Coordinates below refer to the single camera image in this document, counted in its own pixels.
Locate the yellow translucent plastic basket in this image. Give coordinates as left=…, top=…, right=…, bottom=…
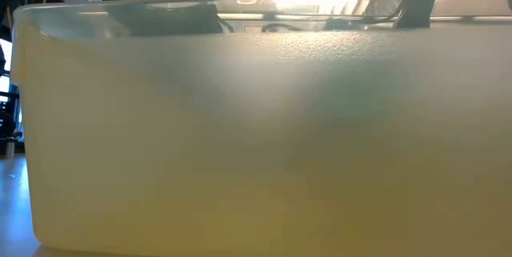
left=10, top=0, right=512, bottom=257

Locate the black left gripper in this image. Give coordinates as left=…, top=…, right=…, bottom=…
left=107, top=2, right=235, bottom=37

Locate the black floor equipment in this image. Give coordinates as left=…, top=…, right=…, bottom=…
left=0, top=88, right=24, bottom=159

